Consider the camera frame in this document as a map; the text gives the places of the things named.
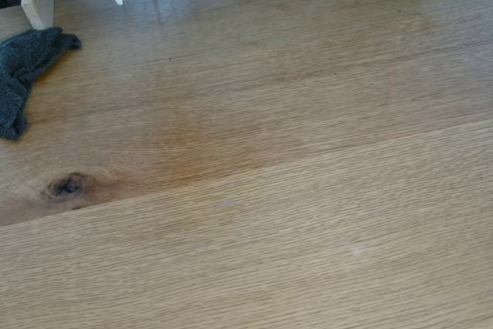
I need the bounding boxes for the grey fleece cloth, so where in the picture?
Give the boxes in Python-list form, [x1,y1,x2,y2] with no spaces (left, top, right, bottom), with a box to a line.
[0,26,82,142]

